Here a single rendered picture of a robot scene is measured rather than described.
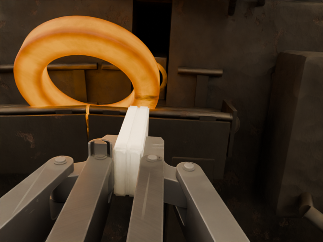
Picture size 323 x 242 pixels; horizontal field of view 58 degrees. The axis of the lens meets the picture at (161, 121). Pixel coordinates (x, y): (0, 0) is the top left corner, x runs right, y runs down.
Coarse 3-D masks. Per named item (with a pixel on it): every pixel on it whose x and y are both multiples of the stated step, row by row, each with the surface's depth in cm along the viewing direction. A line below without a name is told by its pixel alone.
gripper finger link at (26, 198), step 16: (64, 160) 14; (32, 176) 13; (48, 176) 13; (64, 176) 13; (16, 192) 12; (32, 192) 12; (48, 192) 12; (0, 208) 11; (16, 208) 11; (32, 208) 11; (48, 208) 12; (0, 224) 10; (16, 224) 11; (32, 224) 12; (48, 224) 13; (0, 240) 10; (16, 240) 11; (32, 240) 12
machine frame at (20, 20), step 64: (0, 0) 44; (64, 0) 44; (128, 0) 44; (192, 0) 44; (256, 0) 44; (320, 0) 49; (192, 64) 47; (256, 64) 47; (256, 128) 50; (0, 192) 54; (256, 192) 53
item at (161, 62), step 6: (150, 48) 75; (156, 48) 76; (156, 54) 55; (162, 54) 56; (156, 60) 50; (162, 60) 50; (162, 66) 50; (162, 72) 50; (162, 84) 51; (162, 90) 51; (162, 96) 52
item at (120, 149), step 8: (128, 112) 20; (136, 112) 20; (128, 120) 19; (128, 128) 17; (120, 136) 16; (128, 136) 16; (120, 144) 15; (128, 144) 16; (120, 152) 15; (120, 160) 15; (120, 168) 15; (120, 176) 16; (120, 184) 16; (120, 192) 16
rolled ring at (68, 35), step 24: (48, 24) 32; (72, 24) 31; (96, 24) 32; (24, 48) 32; (48, 48) 32; (72, 48) 32; (96, 48) 32; (120, 48) 32; (144, 48) 35; (24, 72) 35; (144, 72) 35; (24, 96) 38; (48, 96) 39; (144, 96) 38
